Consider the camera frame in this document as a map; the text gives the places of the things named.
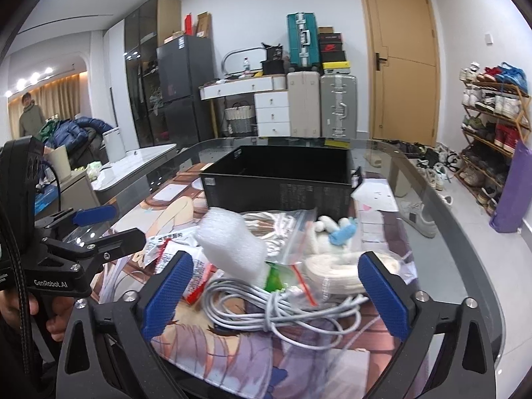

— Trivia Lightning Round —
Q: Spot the white charging cable bundle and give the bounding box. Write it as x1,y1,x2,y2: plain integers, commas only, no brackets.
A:
200,276,370,351

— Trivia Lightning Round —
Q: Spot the black storage box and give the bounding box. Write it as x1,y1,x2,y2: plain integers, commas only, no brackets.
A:
200,146,352,220

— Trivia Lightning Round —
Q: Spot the white plush toy blue scarf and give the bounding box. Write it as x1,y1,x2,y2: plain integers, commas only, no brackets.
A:
304,215,358,255

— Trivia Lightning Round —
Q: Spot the person in green jacket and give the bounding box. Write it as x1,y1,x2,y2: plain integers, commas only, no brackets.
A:
19,93,46,137

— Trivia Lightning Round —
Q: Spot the wooden shoe rack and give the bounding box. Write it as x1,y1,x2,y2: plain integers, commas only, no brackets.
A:
456,76,531,216

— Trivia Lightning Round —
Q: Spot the white side table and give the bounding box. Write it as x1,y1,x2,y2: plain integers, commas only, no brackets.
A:
91,143,178,204

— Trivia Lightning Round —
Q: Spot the wicker basket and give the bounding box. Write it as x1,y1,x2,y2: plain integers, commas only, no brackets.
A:
224,105,256,136

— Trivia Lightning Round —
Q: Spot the stack of shoe boxes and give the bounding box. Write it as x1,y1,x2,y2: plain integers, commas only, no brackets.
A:
318,26,351,75

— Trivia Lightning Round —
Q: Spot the wooden door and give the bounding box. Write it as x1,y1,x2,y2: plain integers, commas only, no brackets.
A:
361,0,440,145

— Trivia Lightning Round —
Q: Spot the dark glass cabinet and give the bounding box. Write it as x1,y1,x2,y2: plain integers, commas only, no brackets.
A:
124,0,181,148

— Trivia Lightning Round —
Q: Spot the white desk with drawers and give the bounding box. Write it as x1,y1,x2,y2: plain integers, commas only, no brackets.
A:
199,75,290,137

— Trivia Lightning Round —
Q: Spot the cream rope coil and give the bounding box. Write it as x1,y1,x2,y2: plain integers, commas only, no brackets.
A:
299,250,417,300

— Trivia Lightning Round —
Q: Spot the green white snack packet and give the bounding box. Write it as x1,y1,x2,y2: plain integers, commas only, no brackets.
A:
264,263,307,292

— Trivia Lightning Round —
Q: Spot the person's left hand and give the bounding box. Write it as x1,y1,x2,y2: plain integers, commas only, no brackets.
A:
1,290,74,342

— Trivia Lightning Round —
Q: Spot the white sneaker on floor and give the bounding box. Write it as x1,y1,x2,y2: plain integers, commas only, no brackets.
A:
399,201,437,239

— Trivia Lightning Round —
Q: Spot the black refrigerator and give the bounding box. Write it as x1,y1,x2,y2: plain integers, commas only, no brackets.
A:
157,35,214,149

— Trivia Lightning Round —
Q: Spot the teal suitcase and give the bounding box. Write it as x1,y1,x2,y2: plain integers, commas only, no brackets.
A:
287,12,321,71

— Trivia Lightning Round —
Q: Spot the beige suitcase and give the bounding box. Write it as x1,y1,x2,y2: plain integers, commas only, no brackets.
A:
287,71,321,138

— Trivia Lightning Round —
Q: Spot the blue puffer jacket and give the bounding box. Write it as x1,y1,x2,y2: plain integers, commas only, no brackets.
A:
38,116,114,153

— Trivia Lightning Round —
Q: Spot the anime print table mat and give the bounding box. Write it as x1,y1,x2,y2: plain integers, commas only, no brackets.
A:
93,163,417,398

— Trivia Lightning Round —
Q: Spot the silver suitcase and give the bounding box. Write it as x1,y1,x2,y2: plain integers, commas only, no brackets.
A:
320,74,358,140

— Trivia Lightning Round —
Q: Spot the white foam wrap roll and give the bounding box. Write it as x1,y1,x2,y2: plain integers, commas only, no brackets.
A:
195,207,270,288

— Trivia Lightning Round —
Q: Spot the purple bag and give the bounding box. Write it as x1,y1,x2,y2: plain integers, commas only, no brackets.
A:
490,141,531,233

